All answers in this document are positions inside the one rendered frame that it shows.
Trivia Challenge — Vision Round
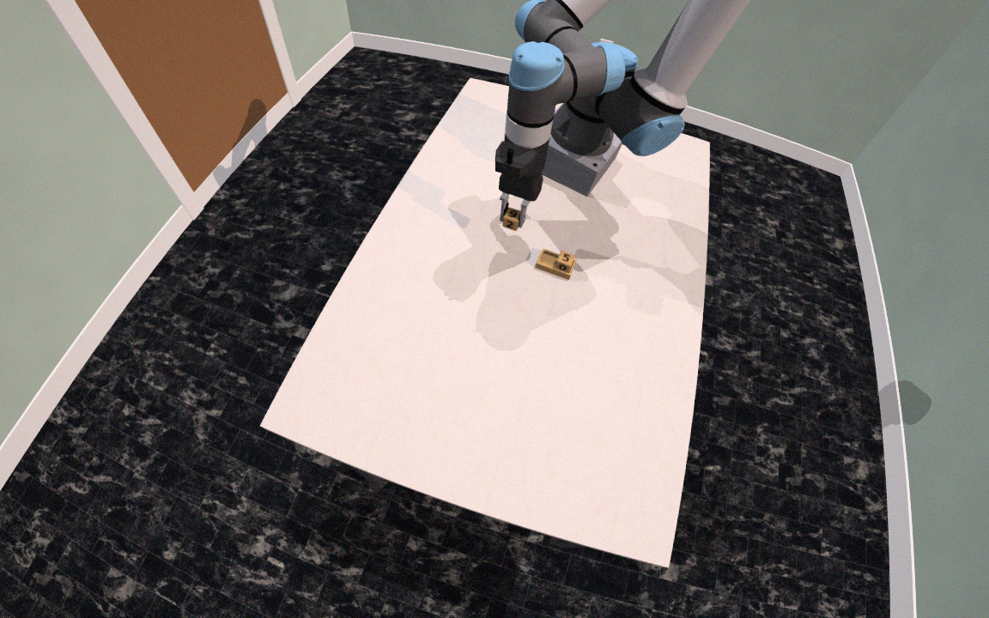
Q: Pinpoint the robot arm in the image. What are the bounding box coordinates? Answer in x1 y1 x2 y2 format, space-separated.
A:
507 0 750 156

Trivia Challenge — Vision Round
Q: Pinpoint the brown wooden tray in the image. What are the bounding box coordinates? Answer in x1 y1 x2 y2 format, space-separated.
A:
536 249 576 280

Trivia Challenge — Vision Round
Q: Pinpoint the brown number cube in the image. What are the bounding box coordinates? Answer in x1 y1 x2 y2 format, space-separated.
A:
555 251 575 273
502 207 520 231

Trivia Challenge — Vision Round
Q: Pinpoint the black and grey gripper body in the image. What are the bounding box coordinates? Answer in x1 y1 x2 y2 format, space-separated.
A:
495 116 553 202

